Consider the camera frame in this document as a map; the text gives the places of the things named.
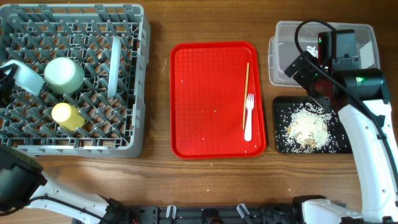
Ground clear plastic waste bin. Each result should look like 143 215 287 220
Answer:
268 21 381 87

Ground small light blue bowl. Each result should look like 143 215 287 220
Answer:
1 60 44 96

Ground green bowl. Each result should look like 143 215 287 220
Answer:
44 57 85 94

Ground grey plastic dishwasher rack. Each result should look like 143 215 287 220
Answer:
1 4 150 157

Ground black plastic tray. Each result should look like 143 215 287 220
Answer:
272 95 354 154

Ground yellow plastic cup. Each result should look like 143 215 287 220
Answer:
52 103 85 132

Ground white plastic fork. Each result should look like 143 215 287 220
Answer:
244 93 254 142

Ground red plastic serving tray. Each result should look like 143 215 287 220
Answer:
170 41 267 159

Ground large light blue plate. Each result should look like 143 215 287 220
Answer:
108 36 121 98

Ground wooden chopstick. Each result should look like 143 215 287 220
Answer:
242 62 250 129

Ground rice and food scraps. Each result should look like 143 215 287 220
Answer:
281 104 346 154

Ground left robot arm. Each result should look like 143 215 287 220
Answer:
1 144 136 223

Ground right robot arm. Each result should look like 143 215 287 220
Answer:
285 51 397 223

